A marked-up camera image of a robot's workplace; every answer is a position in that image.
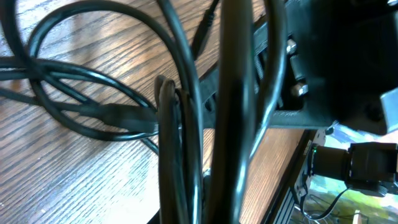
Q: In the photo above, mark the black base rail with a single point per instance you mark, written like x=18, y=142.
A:
x=295, y=181

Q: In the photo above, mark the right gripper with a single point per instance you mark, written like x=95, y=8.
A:
x=314, y=63

